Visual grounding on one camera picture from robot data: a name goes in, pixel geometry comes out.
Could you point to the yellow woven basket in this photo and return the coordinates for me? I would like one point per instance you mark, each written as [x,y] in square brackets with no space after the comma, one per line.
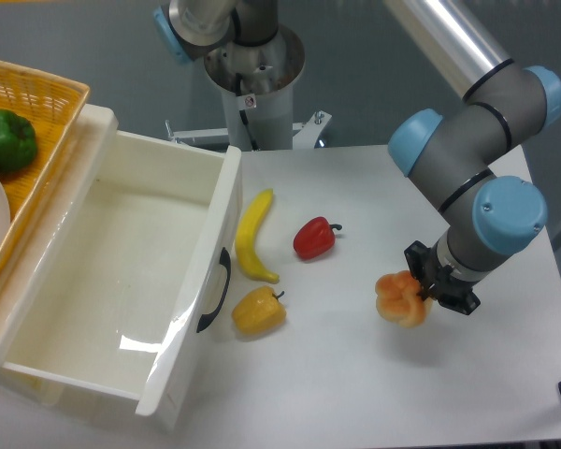
[37,111]

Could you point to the open white drawer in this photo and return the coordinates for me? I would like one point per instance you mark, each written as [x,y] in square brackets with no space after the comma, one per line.
[116,317]

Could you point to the yellow bell pepper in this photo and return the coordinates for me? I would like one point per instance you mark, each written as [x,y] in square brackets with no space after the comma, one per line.
[259,311]

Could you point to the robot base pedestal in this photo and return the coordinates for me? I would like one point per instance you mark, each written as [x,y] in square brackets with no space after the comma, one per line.
[256,85]

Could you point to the yellow banana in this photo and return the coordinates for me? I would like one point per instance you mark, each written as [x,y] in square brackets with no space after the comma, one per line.
[246,236]

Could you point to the round orange bread roll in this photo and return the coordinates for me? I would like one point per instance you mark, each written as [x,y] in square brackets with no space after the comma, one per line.
[399,300]

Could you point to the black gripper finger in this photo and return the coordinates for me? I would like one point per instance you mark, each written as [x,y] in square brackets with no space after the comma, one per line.
[416,255]
[459,298]

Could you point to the red bell pepper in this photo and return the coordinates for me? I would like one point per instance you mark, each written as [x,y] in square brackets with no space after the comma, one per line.
[315,238]

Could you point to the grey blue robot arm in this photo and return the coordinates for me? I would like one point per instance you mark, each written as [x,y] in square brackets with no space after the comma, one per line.
[490,218]

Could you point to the white drawer cabinet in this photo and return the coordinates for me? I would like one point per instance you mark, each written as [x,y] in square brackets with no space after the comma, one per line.
[28,266]

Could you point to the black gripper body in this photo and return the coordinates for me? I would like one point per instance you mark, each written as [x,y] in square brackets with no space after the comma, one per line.
[436,275]

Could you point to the black drawer handle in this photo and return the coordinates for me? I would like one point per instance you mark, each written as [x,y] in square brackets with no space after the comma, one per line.
[218,285]

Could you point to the green bell pepper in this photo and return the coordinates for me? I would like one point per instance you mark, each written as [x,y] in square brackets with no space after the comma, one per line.
[18,148]

